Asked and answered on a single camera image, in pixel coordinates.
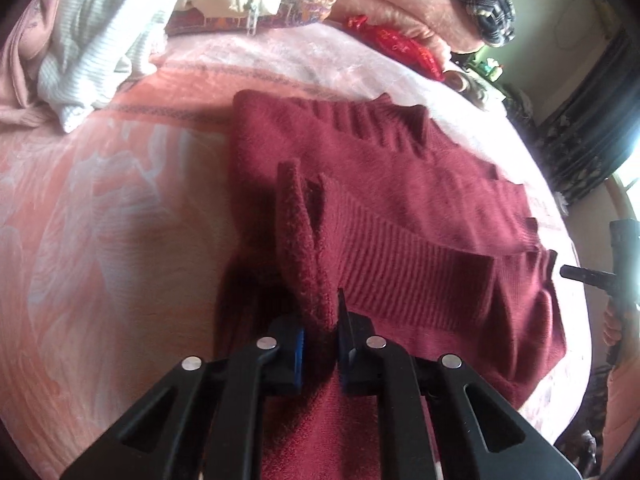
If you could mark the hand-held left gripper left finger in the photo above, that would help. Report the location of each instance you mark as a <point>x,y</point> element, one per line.
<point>297,355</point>

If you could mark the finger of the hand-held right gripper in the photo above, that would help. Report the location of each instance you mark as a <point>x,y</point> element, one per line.
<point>585,275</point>

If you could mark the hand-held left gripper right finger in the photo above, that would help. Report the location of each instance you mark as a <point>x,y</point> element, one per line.
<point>345,355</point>

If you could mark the dark red knit sweater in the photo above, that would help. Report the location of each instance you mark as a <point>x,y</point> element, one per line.
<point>425,210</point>

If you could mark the person's right hand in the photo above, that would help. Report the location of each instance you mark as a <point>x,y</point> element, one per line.
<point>611,327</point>

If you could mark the dark patterned curtain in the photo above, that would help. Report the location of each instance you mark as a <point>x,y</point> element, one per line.
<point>590,135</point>

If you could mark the beige cloth bag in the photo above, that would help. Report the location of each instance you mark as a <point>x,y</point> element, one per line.
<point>470,85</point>

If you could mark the pink patterned blanket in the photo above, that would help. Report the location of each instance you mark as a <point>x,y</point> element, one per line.
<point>125,210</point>

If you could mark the red embroidered pouch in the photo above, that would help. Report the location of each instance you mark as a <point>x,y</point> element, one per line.
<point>400,42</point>

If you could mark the white ribbed garment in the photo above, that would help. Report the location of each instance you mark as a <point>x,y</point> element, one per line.
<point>100,25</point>

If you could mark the pale pink garment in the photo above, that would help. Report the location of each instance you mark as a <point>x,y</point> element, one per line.
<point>25,60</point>

